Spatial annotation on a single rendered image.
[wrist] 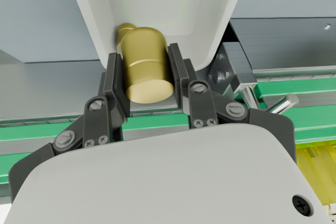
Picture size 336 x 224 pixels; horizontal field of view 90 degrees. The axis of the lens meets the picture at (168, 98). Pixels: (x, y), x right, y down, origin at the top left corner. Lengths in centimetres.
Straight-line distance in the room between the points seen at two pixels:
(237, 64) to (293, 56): 10
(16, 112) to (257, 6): 46
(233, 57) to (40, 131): 35
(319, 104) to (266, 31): 15
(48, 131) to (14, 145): 5
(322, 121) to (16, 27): 49
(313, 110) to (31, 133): 45
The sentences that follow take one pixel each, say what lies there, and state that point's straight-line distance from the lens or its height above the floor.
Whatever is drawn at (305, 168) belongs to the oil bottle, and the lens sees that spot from 41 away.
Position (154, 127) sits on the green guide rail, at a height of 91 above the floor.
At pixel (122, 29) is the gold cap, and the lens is 30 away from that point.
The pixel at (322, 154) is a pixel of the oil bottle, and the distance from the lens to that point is 45.
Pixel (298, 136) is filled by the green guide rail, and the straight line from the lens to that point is 38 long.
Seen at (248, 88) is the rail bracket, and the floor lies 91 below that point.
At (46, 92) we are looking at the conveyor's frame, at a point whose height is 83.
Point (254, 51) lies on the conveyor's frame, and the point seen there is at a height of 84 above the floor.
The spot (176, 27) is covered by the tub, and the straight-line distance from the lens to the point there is 32.
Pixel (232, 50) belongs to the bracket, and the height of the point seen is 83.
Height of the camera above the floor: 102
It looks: 30 degrees down
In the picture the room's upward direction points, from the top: 172 degrees clockwise
